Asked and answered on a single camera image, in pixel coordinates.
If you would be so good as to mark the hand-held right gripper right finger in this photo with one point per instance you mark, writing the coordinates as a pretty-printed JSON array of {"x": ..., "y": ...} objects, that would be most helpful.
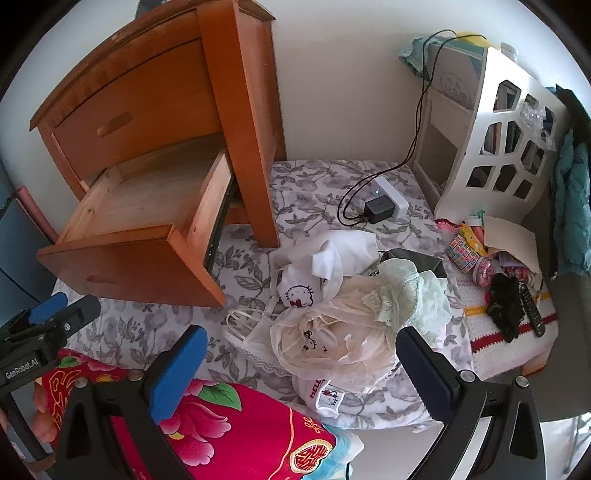
[{"x": 422, "y": 369}]

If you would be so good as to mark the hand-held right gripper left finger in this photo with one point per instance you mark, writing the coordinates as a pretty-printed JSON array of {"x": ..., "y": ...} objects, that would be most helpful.
[{"x": 178, "y": 369}]

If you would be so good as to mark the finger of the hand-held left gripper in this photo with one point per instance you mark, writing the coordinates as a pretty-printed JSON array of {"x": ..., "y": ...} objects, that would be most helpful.
[
  {"x": 48, "y": 307},
  {"x": 76, "y": 316}
]

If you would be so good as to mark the pale green lace underwear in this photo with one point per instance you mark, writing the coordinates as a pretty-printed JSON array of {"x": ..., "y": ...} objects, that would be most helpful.
[{"x": 415, "y": 295}]

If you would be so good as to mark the white red lettered underwear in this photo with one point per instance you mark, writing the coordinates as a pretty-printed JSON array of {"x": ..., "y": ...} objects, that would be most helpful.
[{"x": 330, "y": 397}]

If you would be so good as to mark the cream sheer underwear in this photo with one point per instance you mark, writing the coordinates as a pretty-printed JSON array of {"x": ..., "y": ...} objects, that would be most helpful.
[{"x": 323, "y": 350}]

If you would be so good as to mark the white cat print underwear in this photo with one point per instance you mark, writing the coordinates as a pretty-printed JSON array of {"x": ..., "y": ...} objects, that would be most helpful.
[{"x": 323, "y": 258}]

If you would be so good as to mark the person's left hand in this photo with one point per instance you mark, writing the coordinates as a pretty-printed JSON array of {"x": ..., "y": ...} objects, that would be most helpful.
[{"x": 45, "y": 415}]

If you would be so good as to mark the red floral blanket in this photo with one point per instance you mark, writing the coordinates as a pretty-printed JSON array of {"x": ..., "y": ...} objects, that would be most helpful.
[{"x": 231, "y": 415}]

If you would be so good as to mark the striped crochet mat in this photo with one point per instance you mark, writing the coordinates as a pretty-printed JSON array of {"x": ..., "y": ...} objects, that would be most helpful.
[{"x": 489, "y": 323}]

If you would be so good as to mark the pink panel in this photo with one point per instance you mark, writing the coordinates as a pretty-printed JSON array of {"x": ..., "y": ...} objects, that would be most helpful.
[{"x": 37, "y": 214}]

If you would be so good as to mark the black cloth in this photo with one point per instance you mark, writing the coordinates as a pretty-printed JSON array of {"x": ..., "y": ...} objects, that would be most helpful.
[{"x": 505, "y": 304}]

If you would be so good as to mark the light blue cloth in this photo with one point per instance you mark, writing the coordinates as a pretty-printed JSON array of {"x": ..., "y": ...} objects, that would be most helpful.
[{"x": 344, "y": 452}]

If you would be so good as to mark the pink round jar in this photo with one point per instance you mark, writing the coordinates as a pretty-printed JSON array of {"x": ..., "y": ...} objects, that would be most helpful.
[{"x": 485, "y": 271}]

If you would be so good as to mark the colourful block toy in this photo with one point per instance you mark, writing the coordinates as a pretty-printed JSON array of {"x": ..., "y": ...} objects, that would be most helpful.
[{"x": 461, "y": 253}]

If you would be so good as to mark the black remote control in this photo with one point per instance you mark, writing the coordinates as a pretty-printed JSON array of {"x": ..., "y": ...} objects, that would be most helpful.
[{"x": 531, "y": 309}]

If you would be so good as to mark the beige cardboard sheet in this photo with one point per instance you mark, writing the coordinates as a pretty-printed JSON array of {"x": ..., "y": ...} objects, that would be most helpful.
[{"x": 508, "y": 235}]

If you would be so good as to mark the black charger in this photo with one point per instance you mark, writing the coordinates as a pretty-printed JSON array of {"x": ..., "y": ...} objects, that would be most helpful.
[{"x": 377, "y": 210}]

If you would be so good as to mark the white power strip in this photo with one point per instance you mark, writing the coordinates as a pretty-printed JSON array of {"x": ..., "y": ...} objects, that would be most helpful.
[{"x": 392, "y": 194}]

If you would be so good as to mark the white cutout shelf rack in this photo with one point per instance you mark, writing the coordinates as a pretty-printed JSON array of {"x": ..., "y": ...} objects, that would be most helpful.
[{"x": 464, "y": 161}]

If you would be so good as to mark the grey floral mat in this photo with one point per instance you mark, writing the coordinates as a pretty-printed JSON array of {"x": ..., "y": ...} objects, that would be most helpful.
[{"x": 300, "y": 194}]

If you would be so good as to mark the teal jacket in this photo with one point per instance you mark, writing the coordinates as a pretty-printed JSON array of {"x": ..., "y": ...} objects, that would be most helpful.
[{"x": 570, "y": 198}]

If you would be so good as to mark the wooden nightstand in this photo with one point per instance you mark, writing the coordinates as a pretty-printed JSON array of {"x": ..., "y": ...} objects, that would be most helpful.
[{"x": 240, "y": 115}]

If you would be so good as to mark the black garment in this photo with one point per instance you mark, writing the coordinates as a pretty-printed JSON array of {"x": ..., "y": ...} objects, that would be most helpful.
[{"x": 572, "y": 108}]

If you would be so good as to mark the teal hanging cloth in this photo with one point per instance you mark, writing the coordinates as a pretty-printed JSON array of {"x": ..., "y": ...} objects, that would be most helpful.
[{"x": 415, "y": 55}]

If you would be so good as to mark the yellow box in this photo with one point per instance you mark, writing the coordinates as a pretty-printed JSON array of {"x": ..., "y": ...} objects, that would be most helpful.
[{"x": 471, "y": 38}]

